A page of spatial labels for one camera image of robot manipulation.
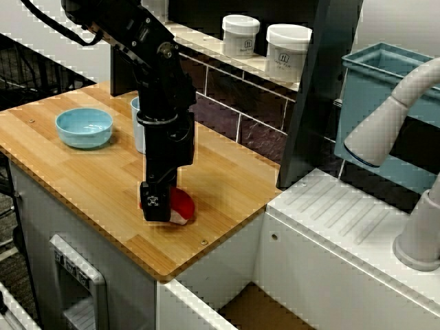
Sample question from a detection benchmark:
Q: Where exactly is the dark grey wide hutch panel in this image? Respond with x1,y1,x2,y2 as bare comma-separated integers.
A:
276,0,364,190

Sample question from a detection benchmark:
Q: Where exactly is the light blue bowl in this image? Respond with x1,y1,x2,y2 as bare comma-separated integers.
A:
55,108,114,151

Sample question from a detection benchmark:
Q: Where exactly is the black wire mesh rack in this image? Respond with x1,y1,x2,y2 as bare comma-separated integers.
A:
0,32,98,113

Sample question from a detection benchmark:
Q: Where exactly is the white toy kitchen cabinet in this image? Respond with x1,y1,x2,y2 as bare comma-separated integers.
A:
6,156,440,330

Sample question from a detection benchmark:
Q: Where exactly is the dark tiled backsplash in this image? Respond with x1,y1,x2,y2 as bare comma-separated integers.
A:
178,51,298,166

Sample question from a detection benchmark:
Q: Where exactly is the teal plastic bin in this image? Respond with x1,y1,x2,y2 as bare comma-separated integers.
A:
335,41,440,195

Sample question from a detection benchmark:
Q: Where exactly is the cream shelf board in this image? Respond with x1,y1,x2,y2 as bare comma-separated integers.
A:
164,20,302,92

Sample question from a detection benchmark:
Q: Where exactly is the white corner object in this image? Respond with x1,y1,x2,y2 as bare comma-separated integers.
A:
0,280,37,330

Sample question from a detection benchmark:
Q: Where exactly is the white lidded jar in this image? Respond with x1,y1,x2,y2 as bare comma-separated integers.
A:
221,14,261,60
265,23,313,83

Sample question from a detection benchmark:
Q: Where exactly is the red and white sushi toy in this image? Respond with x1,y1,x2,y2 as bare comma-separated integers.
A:
139,187,196,226

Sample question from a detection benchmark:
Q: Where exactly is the dark narrow hutch side panel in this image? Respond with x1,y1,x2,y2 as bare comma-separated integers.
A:
109,44,140,98

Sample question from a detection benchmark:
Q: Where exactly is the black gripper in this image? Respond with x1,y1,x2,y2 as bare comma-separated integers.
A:
136,111,196,223

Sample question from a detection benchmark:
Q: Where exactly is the grey toy faucet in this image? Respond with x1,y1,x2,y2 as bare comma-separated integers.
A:
343,56,440,272

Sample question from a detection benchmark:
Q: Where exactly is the light blue plastic cup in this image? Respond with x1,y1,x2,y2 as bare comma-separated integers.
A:
130,96,147,155

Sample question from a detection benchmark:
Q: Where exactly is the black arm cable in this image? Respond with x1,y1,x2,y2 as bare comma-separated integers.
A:
20,0,104,46

